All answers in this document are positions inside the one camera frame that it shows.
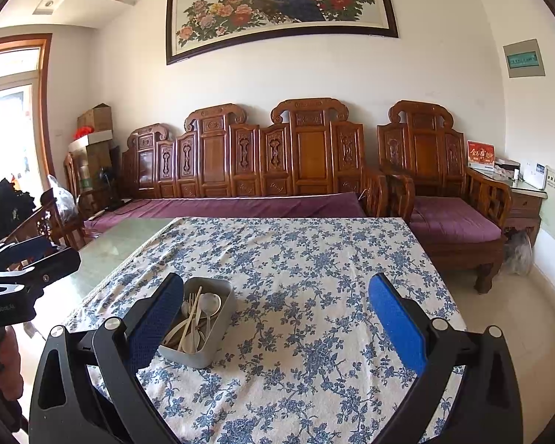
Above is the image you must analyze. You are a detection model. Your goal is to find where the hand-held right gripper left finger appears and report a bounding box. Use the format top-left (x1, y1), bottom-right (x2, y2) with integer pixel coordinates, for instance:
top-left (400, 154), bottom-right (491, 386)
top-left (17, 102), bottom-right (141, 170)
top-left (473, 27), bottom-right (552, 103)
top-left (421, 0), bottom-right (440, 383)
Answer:
top-left (29, 272), bottom-right (186, 444)

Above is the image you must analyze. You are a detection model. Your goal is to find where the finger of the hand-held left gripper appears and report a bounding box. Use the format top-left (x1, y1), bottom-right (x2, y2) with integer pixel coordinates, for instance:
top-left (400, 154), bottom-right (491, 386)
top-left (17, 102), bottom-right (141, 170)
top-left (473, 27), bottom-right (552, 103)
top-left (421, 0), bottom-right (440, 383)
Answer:
top-left (0, 235), bottom-right (54, 269)
top-left (0, 246), bottom-right (81, 300)

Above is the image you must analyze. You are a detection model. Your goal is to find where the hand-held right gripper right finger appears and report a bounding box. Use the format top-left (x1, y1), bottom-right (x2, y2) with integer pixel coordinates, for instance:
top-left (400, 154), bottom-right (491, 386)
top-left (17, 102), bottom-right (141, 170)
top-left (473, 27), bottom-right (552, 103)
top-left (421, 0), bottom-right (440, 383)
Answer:
top-left (368, 274), bottom-right (524, 444)

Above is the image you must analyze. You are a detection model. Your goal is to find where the wooden chopstick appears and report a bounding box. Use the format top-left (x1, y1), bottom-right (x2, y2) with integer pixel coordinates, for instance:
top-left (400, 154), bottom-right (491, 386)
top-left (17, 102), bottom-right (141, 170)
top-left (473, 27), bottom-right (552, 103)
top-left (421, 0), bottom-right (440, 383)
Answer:
top-left (178, 293), bottom-right (199, 353)
top-left (179, 286), bottom-right (203, 352)

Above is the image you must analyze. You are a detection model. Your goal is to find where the white long spoon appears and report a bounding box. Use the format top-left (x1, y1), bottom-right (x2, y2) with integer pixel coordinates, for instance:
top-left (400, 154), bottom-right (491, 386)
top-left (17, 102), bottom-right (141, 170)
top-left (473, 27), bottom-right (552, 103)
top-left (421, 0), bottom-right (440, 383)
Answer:
top-left (179, 300), bottom-right (209, 354)

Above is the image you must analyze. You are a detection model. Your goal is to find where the grey metal container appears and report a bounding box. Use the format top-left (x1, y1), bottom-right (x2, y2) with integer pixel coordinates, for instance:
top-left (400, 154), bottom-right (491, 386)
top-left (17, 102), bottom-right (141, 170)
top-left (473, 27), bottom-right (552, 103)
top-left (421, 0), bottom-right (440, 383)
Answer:
top-left (158, 277), bottom-right (236, 369)

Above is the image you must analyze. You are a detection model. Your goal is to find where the white round ladle spoon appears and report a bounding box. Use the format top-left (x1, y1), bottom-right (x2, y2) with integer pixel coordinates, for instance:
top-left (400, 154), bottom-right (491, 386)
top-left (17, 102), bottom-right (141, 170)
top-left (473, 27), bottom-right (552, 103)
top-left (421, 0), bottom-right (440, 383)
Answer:
top-left (189, 292), bottom-right (223, 353)

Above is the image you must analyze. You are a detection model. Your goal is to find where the person's left hand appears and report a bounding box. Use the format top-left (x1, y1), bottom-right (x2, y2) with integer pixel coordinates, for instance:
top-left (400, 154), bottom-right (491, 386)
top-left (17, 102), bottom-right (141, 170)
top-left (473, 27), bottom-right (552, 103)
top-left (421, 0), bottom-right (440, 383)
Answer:
top-left (0, 326), bottom-right (23, 401)

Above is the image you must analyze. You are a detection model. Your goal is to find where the dark wooden dining chair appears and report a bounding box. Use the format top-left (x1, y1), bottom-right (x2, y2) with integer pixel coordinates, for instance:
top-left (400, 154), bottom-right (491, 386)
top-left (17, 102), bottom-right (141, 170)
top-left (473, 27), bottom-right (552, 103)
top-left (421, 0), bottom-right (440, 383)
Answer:
top-left (0, 196), bottom-right (86, 253)

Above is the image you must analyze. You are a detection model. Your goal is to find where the black cloth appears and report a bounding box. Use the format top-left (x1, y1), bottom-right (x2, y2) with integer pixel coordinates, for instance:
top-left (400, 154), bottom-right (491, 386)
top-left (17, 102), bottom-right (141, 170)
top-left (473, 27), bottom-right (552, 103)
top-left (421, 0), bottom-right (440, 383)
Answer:
top-left (0, 177), bottom-right (36, 241)

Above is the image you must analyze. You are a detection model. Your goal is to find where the clear plastic bag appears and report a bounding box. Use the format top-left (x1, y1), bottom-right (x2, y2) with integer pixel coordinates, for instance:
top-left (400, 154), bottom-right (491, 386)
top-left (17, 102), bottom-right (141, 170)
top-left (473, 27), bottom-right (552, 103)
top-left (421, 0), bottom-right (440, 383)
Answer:
top-left (46, 175), bottom-right (79, 216)

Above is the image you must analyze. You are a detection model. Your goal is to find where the wooden armchair beside boxes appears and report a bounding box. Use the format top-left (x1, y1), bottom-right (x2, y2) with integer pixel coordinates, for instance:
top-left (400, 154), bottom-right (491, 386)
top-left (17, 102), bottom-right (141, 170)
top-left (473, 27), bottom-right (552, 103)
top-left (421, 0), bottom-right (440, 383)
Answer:
top-left (64, 150), bottom-right (121, 223)

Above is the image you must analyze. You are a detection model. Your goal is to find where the black desk fan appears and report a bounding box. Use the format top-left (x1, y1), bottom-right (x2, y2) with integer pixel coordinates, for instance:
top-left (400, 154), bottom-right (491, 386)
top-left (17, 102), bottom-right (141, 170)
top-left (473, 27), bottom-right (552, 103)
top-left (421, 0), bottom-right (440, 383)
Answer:
top-left (97, 165), bottom-right (123, 211)

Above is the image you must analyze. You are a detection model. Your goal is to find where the tall cardboard box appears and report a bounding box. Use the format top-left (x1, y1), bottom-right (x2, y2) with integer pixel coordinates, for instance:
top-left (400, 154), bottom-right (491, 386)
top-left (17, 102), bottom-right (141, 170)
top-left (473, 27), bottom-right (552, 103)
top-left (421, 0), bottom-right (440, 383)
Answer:
top-left (69, 141), bottom-right (114, 195)

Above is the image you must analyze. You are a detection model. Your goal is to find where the blue floral tablecloth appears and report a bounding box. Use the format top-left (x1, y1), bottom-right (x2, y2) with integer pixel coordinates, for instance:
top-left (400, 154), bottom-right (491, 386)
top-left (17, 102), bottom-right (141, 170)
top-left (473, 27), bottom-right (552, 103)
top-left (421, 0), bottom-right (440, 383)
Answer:
top-left (62, 216), bottom-right (468, 444)

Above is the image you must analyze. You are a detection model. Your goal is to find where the purple armchair cushion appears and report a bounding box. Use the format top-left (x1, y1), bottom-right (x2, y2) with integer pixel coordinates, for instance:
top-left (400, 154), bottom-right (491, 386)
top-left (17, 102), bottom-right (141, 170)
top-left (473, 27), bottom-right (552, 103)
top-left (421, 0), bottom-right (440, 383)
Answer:
top-left (409, 195), bottom-right (504, 244)

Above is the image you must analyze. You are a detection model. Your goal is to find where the white flat box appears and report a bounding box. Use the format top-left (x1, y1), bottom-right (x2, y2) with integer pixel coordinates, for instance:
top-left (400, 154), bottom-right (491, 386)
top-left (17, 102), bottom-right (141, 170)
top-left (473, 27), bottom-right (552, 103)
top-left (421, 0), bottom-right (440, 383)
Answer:
top-left (68, 129), bottom-right (114, 151)

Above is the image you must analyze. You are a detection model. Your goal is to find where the grey plastic bag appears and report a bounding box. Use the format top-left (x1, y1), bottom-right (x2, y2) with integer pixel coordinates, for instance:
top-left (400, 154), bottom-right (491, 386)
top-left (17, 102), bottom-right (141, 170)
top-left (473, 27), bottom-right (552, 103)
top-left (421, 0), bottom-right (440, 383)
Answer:
top-left (502, 230), bottom-right (535, 277)

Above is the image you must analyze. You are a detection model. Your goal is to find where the long purple sofa cushion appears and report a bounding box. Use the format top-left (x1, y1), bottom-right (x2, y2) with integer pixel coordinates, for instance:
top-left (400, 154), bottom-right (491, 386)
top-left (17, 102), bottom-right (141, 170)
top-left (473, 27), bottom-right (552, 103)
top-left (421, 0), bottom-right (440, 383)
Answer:
top-left (83, 192), bottom-right (368, 236)

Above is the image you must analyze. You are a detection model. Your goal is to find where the brown cardboard box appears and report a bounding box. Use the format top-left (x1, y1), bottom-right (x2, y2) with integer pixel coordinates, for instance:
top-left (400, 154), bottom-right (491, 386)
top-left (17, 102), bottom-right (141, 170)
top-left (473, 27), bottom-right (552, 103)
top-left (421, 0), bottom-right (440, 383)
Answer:
top-left (77, 103), bottom-right (113, 134)

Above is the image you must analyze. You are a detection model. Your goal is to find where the wooden side table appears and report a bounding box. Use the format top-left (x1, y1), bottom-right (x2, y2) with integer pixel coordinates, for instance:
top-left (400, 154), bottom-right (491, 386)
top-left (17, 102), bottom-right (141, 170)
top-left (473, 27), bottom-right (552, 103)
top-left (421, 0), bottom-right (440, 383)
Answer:
top-left (499, 169), bottom-right (549, 246)

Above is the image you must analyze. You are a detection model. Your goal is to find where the carved wooden armchair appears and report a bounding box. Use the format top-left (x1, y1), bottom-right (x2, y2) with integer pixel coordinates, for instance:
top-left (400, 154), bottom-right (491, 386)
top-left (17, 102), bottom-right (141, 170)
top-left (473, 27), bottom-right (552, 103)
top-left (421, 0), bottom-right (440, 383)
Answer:
top-left (376, 100), bottom-right (514, 294)

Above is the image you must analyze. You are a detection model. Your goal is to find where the red gift box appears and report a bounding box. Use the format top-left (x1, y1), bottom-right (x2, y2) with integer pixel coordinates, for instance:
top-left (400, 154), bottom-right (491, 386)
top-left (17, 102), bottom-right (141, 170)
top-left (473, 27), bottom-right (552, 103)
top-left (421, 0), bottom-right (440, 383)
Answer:
top-left (466, 140), bottom-right (497, 169)

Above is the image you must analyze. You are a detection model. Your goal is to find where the long carved wooden sofa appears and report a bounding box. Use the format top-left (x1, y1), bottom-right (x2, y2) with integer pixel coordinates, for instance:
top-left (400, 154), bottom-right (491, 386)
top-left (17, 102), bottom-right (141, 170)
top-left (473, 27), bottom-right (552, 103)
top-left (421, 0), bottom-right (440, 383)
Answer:
top-left (81, 97), bottom-right (389, 241)

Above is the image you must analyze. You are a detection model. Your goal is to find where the white device box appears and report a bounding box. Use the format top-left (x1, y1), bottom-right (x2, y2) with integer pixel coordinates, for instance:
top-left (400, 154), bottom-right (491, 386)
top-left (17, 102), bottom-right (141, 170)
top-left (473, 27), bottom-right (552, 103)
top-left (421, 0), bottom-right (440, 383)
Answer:
top-left (520, 162), bottom-right (547, 190)

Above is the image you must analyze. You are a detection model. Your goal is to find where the framed floral peacock painting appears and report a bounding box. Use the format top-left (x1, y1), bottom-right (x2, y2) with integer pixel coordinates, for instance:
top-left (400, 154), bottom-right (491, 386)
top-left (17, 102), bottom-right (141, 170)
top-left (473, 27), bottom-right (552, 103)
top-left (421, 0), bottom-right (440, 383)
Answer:
top-left (165, 0), bottom-right (399, 66)

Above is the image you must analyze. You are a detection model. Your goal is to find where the wooden door frame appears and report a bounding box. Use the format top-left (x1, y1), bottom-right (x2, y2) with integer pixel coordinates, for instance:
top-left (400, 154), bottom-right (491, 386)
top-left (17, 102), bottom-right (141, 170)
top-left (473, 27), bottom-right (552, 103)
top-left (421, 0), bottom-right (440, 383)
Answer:
top-left (0, 33), bottom-right (56, 195)

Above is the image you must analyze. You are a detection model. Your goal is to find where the green wall panel box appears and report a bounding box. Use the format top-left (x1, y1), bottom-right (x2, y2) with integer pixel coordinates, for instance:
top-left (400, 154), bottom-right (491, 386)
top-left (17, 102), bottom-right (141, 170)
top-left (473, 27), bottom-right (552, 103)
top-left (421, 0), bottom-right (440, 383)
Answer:
top-left (502, 39), bottom-right (546, 78)

